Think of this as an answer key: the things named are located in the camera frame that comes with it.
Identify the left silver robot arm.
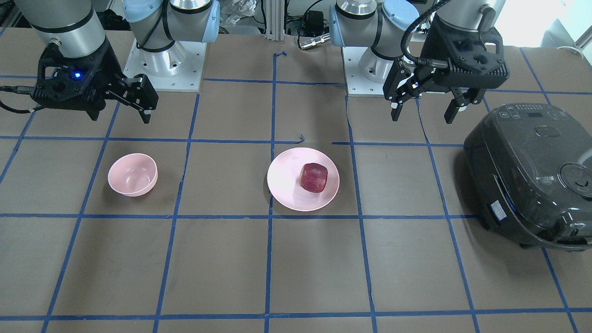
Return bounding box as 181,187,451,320
329,0,510,124

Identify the black rice cooker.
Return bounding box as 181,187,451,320
464,103,592,252

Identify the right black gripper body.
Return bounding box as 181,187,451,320
31,39,125,121

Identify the red apple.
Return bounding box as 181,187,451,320
299,163,328,193

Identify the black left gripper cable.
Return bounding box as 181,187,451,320
401,0,451,70

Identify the black power adapter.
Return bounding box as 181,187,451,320
299,10,325,37

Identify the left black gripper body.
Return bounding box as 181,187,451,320
416,15,510,91

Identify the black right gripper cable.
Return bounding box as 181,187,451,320
0,86,44,114

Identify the aluminium frame post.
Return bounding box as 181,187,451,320
262,0,286,42

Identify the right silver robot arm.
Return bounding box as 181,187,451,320
1,0,221,124

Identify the pink plate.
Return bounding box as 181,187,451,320
267,147,340,211

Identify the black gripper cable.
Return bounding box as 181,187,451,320
0,86,44,114
401,0,451,70

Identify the pink bowl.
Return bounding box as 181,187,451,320
107,153,159,197

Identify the silver metal cylinder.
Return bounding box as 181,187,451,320
296,32,331,51

